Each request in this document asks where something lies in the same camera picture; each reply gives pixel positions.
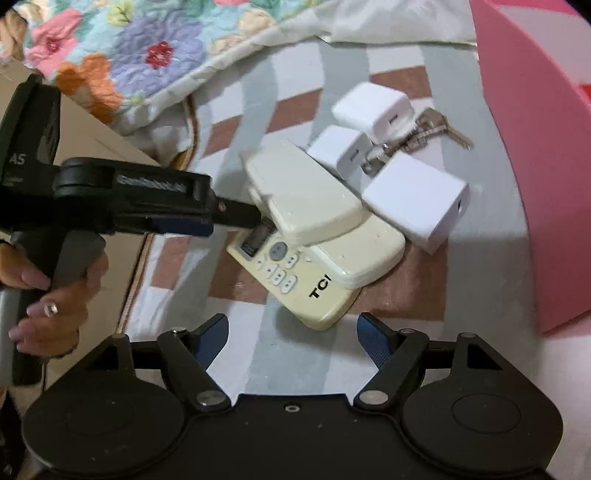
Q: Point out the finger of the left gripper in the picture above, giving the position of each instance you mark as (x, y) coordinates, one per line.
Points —
(235, 214)
(181, 226)

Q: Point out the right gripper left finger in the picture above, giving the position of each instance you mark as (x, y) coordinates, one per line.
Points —
(186, 357)

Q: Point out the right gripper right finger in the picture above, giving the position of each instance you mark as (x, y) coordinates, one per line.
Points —
(398, 356)

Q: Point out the cream remote face down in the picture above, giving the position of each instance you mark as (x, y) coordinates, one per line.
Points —
(306, 203)

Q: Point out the cream TCL remote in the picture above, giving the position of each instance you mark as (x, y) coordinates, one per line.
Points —
(296, 280)

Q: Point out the white remote face down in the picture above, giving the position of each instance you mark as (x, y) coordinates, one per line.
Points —
(362, 255)

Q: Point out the small white charger cube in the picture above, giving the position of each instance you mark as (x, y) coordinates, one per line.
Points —
(340, 150)

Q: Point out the large white charger cube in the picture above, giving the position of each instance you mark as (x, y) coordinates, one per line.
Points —
(422, 201)

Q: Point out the silver key bunch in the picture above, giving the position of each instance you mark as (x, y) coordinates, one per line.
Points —
(429, 124)

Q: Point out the left hand with ring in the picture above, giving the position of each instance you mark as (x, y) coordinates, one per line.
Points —
(51, 326)

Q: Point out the checkered mat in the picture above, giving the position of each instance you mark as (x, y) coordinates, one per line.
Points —
(478, 281)

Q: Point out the floral quilt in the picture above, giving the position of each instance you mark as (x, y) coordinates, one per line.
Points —
(195, 76)

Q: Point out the pink storage box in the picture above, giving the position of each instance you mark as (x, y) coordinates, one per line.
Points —
(535, 68)

